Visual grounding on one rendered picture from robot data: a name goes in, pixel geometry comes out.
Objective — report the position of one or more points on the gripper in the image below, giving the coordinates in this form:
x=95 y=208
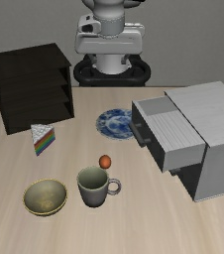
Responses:
x=110 y=43

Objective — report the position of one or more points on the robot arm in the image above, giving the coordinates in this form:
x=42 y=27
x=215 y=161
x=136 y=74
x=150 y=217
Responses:
x=108 y=13

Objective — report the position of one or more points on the olive green bowl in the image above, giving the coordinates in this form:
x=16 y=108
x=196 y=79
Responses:
x=45 y=197

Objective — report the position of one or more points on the blue and white plate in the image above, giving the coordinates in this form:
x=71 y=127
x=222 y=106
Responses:
x=114 y=124

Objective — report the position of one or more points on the dark slatted rack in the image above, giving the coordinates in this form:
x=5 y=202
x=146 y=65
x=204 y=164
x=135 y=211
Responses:
x=28 y=86

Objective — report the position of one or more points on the open grey cabinet drawer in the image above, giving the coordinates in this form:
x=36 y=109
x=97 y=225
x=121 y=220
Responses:
x=170 y=135

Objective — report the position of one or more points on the small orange fruit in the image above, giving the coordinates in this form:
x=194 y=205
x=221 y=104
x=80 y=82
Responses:
x=104 y=161

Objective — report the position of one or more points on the rainbow cake wedge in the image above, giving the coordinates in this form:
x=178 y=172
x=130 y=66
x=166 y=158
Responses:
x=44 y=139

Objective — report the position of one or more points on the grey cabinet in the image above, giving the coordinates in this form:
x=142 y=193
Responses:
x=213 y=132

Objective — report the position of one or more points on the grey-green mug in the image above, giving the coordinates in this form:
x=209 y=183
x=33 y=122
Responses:
x=93 y=188

